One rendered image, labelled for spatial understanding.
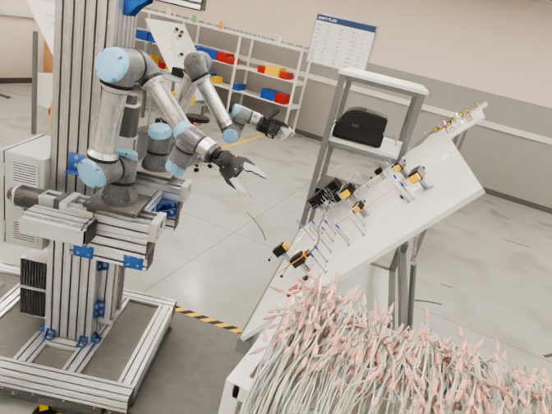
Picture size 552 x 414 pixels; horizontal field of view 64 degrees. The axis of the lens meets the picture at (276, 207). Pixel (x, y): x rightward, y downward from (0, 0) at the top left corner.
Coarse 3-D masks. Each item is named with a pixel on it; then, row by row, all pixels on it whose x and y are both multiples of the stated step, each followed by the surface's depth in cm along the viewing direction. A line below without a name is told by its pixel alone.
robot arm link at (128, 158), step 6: (120, 150) 180; (126, 150) 184; (132, 150) 186; (120, 156) 179; (126, 156) 180; (132, 156) 182; (126, 162) 181; (132, 162) 183; (126, 168) 180; (132, 168) 184; (126, 174) 182; (132, 174) 185; (120, 180) 183; (126, 180) 184; (132, 180) 187
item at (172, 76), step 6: (168, 72) 693; (174, 72) 687; (180, 72) 683; (168, 78) 657; (174, 78) 669; (180, 78) 681; (210, 78) 723; (174, 96) 698; (150, 102) 674; (192, 102) 705; (204, 102) 733; (150, 108) 678; (204, 108) 737; (150, 114) 682; (204, 114) 742; (156, 120) 687; (198, 126) 737
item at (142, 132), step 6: (144, 126) 506; (138, 132) 491; (144, 132) 487; (138, 138) 494; (144, 138) 486; (138, 144) 496; (144, 144) 489; (174, 144) 503; (138, 150) 498; (144, 150) 492; (138, 156) 501; (144, 156) 495; (168, 156) 503
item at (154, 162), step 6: (150, 156) 231; (156, 156) 230; (162, 156) 232; (144, 162) 234; (150, 162) 231; (156, 162) 231; (162, 162) 233; (144, 168) 233; (150, 168) 231; (156, 168) 231; (162, 168) 233
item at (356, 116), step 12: (348, 108) 276; (360, 108) 269; (336, 120) 273; (348, 120) 263; (360, 120) 262; (372, 120) 260; (384, 120) 259; (336, 132) 267; (348, 132) 265; (360, 132) 264; (372, 132) 263; (372, 144) 264
